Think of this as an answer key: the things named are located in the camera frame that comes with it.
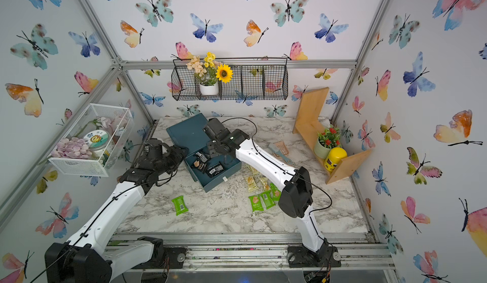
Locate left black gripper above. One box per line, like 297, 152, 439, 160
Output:
155, 145, 190, 177

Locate teal top drawer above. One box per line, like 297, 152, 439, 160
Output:
185, 147, 242, 192

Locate yellow cookie packet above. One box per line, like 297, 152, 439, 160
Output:
247, 165, 260, 176
259, 177, 270, 191
246, 176, 259, 193

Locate green cookie packet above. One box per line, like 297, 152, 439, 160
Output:
249, 195, 264, 212
259, 190, 275, 209
171, 195, 189, 216
270, 183, 281, 202

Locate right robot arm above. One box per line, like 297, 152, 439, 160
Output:
204, 118, 328, 253

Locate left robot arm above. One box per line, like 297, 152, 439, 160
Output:
44, 138, 188, 282

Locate teal drawer cabinet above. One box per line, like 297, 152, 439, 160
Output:
166, 114, 209, 169

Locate black cookie packet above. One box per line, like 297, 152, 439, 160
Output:
192, 151, 210, 172
205, 162, 225, 178

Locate teal brush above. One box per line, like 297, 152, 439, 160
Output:
269, 141, 294, 166

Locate round green tin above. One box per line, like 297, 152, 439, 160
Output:
83, 129, 110, 149

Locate white pot with flowers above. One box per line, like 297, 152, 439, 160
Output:
186, 52, 234, 96

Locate pink artificial flowers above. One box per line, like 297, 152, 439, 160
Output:
51, 137, 93, 159

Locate wooden zigzag shelf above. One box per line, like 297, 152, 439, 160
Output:
292, 88, 372, 185

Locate green pot red flowers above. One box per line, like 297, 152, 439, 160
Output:
313, 126, 342, 159

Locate yellow canister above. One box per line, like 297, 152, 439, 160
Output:
323, 147, 347, 173

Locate black wire wall basket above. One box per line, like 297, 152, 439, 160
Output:
168, 57, 289, 102

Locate white wire wall basket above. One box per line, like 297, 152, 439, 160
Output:
48, 104, 134, 177

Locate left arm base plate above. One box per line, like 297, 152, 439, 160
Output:
151, 247, 187, 270

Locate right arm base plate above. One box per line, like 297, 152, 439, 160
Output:
287, 244, 341, 268

